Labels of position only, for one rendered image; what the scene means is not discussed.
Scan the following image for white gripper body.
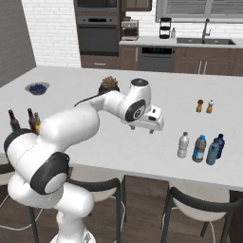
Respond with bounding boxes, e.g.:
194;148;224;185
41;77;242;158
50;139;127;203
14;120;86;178
121;114;165;132

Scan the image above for clear white plastic bottle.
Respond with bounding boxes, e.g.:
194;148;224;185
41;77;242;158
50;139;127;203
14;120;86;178
177;131;191;159

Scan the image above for dark plastic bottle blue cap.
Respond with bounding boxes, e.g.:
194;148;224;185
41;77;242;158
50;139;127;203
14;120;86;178
191;134;208;163

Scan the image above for brown pepper shaker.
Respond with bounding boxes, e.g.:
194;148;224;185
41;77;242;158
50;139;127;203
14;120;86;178
196;99;205;114

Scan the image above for brown salt shaker white top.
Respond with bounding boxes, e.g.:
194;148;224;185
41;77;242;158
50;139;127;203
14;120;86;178
206;100;215;115

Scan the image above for dark grey dishwasher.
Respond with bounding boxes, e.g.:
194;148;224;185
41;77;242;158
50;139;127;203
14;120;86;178
138;45;177;73

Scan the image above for light blue plastic bottle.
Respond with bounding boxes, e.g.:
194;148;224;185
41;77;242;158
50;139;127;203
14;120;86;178
205;140;220;166

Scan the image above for black stool with white seat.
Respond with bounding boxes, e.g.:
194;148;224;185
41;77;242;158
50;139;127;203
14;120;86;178
65;166;128;243
159;180;243;243

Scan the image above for brown lower cupboard run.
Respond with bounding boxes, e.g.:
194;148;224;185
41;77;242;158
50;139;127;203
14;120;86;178
80;44;140;71
173;47;243;78

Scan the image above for brown glass bottle yellow label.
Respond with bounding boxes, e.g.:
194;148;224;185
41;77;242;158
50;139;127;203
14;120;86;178
33;112;43;136

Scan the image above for silver coffee machine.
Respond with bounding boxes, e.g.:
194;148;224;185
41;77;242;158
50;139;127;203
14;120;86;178
121;19;140;42

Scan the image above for dark sink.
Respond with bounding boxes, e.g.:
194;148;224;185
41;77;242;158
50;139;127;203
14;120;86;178
176;37;237;46

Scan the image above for grey bowl of blueberries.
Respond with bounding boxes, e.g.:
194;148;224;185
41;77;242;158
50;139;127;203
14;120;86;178
25;82;51;96

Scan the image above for silver tap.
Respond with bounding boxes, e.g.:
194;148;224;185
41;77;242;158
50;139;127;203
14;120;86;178
201;17;213;45

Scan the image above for brown upper cupboard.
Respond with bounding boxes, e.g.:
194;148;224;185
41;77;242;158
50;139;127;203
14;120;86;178
121;0;153;12

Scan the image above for window with grey blinds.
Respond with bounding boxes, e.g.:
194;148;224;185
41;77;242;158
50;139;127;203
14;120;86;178
155;0;243;24

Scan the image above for black microwave oven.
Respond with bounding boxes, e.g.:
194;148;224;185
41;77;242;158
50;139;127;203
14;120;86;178
73;0;122;14

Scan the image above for black wall oven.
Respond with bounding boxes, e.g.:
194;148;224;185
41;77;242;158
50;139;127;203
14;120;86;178
75;13;121;57

